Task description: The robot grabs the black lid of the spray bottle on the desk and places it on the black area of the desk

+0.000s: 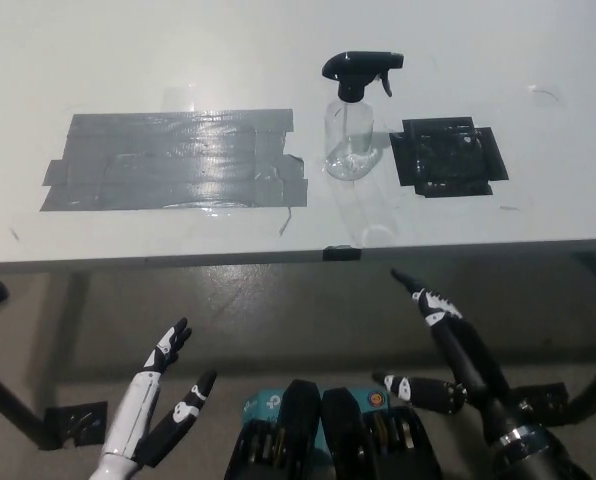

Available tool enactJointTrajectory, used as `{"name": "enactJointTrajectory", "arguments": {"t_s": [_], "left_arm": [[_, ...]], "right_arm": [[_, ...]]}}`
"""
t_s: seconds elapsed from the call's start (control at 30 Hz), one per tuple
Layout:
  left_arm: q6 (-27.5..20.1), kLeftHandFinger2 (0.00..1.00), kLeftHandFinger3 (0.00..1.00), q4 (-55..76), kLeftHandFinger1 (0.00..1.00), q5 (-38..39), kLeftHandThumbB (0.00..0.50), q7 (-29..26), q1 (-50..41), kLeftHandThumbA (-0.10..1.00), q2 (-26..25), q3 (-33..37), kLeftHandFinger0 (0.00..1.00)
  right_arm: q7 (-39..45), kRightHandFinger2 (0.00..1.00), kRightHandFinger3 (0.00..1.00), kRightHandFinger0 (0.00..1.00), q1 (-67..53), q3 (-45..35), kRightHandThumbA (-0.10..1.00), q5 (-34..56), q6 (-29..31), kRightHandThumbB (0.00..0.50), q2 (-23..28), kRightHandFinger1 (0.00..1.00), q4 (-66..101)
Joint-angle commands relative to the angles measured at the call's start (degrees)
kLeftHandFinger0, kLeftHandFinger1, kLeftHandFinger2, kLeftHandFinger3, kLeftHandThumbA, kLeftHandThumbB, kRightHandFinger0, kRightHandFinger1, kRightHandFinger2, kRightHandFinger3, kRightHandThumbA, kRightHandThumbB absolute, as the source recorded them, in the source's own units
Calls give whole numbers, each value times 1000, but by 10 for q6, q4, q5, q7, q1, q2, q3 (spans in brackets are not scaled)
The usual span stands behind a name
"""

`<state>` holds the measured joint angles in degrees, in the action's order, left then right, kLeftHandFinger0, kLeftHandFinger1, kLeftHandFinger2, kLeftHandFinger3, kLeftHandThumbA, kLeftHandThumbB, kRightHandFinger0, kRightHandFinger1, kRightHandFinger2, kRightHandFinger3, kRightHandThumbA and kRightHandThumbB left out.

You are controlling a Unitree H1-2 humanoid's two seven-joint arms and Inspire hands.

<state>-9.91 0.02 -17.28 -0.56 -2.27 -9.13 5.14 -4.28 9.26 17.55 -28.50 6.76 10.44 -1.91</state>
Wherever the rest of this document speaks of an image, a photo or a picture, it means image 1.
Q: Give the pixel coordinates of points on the black and white right hand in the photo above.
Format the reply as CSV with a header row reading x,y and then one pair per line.
x,y
470,360

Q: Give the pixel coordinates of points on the black desk leg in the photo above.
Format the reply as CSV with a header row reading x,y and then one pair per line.
x,y
590,395
13,402

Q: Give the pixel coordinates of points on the grey duct tape patch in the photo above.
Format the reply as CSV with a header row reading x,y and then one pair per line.
x,y
178,160

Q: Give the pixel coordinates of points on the black spray trigger lid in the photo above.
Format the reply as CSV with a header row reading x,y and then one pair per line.
x,y
363,62

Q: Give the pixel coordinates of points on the clear plastic bottle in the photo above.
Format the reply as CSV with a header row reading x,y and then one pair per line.
x,y
350,135

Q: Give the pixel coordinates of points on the white and black left hand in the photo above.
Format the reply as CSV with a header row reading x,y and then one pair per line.
x,y
133,415

